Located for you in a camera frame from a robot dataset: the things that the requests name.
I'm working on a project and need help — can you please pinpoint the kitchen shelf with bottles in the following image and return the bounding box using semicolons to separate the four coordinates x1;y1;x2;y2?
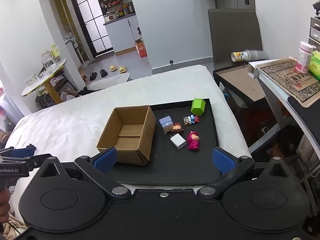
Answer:
96;0;137;23

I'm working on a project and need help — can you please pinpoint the green hexagonal container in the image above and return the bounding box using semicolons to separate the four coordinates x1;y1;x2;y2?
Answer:
191;99;207;116

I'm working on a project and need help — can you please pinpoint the white desk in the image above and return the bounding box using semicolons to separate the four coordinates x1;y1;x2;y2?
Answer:
247;57;320;170

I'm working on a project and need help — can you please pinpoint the round side table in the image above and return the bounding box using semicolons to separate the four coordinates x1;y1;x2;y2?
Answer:
22;59;67;104

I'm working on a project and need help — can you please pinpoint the white kitchen cabinet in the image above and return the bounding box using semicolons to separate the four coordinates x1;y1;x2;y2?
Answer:
104;14;140;54

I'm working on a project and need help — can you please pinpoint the person's left hand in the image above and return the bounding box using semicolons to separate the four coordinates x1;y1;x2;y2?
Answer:
0;189;11;224

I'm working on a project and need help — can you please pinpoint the white charger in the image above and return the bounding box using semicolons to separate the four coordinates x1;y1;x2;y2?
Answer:
169;133;187;150

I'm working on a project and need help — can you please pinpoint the blue figurine with mug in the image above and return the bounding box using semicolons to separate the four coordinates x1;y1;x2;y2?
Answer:
183;114;200;126

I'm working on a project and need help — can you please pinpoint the green packet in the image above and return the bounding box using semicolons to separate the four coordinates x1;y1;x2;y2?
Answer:
309;51;320;80

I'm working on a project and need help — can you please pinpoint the purple cube toy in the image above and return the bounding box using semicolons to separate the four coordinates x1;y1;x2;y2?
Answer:
159;116;175;133

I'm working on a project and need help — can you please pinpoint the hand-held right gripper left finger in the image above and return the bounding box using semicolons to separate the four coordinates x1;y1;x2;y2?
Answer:
37;147;132;200

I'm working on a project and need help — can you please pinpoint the grey chair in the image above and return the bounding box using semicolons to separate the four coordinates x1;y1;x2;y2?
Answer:
208;8;269;73

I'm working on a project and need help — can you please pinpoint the printed desk mat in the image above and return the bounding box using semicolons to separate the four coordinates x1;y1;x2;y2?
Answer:
260;58;320;108

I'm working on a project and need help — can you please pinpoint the white pink pill bottle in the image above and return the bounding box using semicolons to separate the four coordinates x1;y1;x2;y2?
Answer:
295;41;314;74

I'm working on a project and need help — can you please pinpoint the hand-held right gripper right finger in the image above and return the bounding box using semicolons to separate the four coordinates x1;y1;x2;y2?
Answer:
197;147;295;200

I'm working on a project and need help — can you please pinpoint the clear glass jar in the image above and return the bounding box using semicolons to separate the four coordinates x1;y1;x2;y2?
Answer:
40;49;55;69

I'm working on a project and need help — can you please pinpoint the grey drawer unit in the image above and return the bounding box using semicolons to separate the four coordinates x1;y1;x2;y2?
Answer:
308;16;320;53

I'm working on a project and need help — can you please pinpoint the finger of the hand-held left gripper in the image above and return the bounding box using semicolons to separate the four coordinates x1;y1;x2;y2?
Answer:
0;147;36;158
25;154;53;170

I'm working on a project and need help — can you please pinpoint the orange box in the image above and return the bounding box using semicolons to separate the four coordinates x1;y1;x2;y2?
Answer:
135;42;148;58

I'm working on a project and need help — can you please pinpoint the brown board with black frame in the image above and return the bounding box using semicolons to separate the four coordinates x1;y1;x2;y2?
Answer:
213;64;267;108

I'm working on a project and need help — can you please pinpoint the pink figurine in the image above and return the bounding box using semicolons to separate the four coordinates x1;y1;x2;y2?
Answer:
187;130;201;152

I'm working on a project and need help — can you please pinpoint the white bed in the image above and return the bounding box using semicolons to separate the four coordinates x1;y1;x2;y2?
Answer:
5;65;252;188

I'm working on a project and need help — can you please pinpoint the black framed glass door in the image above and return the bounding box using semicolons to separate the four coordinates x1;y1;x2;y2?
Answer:
69;0;114;58

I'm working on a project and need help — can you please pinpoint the black mouse pad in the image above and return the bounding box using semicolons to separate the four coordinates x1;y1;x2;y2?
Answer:
287;86;320;128

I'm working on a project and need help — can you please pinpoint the white rug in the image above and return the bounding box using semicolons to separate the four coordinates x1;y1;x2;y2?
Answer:
89;72;131;90

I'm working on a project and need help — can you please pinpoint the cardboard box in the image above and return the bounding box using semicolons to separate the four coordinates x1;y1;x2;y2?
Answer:
96;106;156;165

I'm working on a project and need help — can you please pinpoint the black tray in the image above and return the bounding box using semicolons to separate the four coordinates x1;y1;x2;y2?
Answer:
110;97;222;187

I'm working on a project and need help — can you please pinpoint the stack of paper cups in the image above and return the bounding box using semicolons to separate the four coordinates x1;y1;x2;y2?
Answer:
231;49;269;62

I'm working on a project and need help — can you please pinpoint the yellow-green packet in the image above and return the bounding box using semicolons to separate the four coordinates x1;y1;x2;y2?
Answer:
51;44;62;62

